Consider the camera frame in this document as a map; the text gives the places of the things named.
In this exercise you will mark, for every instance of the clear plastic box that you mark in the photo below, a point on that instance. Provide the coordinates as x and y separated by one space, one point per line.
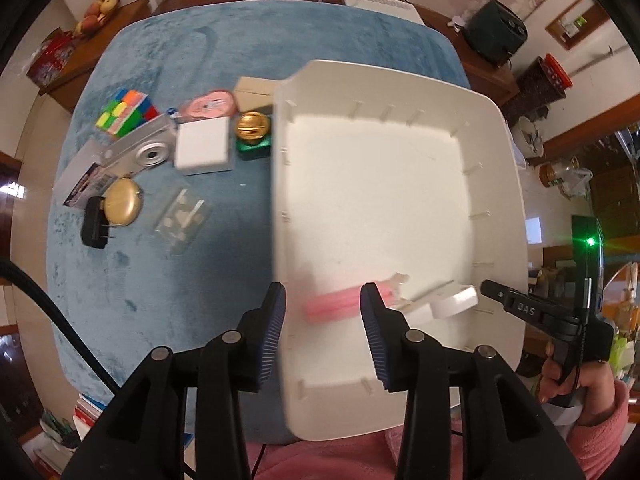
182 220

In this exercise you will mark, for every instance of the black charger plug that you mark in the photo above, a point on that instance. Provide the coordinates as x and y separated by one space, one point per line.
92 222

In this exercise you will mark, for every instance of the small cardboard box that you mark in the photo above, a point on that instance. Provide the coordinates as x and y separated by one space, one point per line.
252 92

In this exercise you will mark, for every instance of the blue fluffy mat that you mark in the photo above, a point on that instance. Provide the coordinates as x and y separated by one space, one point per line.
200 285

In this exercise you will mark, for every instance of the white bucket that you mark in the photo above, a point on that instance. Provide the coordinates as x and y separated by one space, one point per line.
531 137

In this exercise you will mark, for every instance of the wooden side cabinet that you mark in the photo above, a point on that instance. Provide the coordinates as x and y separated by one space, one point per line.
87 55

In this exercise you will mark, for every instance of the green jar with gold lid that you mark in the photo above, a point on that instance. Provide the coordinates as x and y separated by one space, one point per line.
252 127

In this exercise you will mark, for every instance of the pink plastic case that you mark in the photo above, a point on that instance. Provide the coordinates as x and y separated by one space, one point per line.
332 305

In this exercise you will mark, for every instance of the white plastic tray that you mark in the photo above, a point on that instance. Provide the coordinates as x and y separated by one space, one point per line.
375 185

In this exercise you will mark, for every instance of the white charger plug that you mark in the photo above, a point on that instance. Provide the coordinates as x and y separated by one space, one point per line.
202 145

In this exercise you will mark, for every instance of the gold round compact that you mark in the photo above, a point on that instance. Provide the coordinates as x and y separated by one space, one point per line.
122 202

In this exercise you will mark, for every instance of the person's right hand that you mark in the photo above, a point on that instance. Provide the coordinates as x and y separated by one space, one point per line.
595 385

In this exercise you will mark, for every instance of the dark woven basket red rim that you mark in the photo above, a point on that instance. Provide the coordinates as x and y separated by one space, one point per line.
542 82

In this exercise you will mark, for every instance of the silver digital camera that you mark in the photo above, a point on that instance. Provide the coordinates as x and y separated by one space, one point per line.
150 152

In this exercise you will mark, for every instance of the clear jar with brown contents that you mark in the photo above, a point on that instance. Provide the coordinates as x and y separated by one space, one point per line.
555 174

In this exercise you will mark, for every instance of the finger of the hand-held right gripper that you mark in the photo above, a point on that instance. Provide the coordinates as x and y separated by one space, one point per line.
520 304

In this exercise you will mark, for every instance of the white case with printed label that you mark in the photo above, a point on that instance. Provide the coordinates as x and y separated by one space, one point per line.
75 180

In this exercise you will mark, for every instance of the person's right forearm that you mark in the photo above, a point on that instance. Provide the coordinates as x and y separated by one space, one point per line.
597 445

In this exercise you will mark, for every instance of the dark green heater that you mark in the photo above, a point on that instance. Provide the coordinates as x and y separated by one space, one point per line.
492 30

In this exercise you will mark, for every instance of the person's pink robe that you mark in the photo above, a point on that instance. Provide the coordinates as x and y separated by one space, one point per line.
325 460

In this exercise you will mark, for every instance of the red printed box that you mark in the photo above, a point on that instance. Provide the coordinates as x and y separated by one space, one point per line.
50 57

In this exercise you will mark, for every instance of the colourful puzzle cube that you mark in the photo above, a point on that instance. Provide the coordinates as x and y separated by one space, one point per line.
125 110

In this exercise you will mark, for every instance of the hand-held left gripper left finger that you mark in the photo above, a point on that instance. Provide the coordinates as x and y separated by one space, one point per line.
272 332

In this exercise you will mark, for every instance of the small clear plastic bag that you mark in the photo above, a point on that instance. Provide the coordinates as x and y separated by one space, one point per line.
580 185

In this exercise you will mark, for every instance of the stack of books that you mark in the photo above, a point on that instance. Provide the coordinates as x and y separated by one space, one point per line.
75 430

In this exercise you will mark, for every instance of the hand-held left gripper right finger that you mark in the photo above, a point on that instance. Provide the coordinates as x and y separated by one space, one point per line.
374 332

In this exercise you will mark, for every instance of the pink tape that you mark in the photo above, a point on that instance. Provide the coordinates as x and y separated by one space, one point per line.
207 106

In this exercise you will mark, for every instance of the white flat device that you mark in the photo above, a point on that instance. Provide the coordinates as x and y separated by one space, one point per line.
385 7

